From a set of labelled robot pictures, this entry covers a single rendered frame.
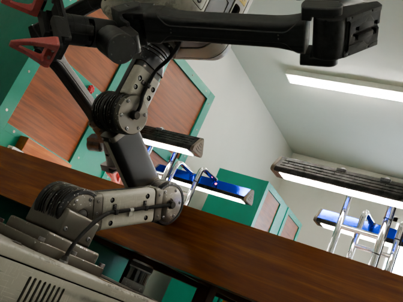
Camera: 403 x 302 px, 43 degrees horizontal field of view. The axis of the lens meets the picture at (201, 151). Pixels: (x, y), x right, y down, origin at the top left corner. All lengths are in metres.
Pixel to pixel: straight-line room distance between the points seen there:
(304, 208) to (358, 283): 5.97
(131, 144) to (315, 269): 0.59
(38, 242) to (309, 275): 0.67
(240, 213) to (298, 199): 2.56
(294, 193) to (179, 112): 4.38
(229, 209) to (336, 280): 3.64
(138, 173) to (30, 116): 1.11
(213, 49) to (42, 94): 1.26
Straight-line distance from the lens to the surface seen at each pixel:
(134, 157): 1.43
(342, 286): 1.36
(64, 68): 2.04
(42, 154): 2.46
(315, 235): 7.15
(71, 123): 2.63
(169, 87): 3.13
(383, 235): 1.88
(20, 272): 1.04
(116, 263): 3.16
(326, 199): 7.28
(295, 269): 1.40
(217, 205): 5.01
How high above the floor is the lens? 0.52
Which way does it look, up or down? 15 degrees up
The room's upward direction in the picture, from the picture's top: 24 degrees clockwise
